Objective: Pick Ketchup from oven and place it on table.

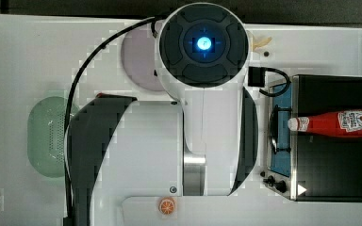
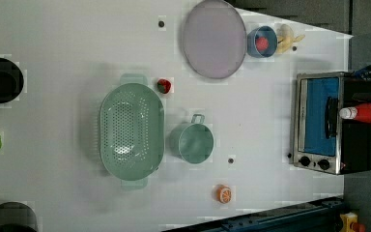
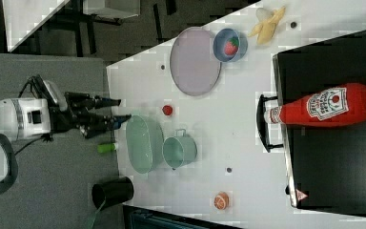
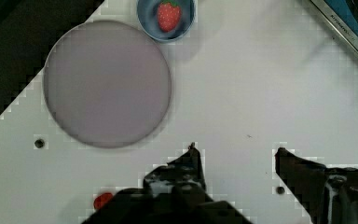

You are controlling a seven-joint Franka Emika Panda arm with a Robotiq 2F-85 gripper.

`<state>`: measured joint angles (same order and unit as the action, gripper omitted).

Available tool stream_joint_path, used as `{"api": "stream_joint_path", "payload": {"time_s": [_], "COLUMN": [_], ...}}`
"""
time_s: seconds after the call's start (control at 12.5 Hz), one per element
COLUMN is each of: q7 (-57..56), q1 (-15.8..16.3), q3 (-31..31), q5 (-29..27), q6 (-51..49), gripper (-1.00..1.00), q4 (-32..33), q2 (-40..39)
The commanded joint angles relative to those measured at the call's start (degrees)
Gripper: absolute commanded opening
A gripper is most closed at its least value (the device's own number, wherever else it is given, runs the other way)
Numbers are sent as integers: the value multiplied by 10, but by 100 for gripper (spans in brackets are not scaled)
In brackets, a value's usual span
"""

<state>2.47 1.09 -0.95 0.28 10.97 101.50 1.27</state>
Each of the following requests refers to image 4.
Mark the grey round plate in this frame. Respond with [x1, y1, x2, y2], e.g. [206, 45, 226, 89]
[43, 21, 172, 148]

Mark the small blue bowl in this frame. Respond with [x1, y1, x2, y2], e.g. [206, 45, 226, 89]
[136, 0, 196, 42]

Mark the red strawberry on table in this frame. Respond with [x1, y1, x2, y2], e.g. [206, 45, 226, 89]
[93, 192, 113, 210]

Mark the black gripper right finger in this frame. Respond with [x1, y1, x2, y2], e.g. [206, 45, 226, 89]
[275, 147, 358, 224]

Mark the strawberry in blue bowl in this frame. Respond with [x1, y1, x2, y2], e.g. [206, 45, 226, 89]
[157, 0, 182, 33]

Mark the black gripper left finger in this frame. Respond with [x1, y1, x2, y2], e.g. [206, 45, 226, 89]
[81, 145, 252, 224]

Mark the silver black toaster oven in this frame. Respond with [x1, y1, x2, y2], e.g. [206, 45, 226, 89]
[304, 0, 358, 55]

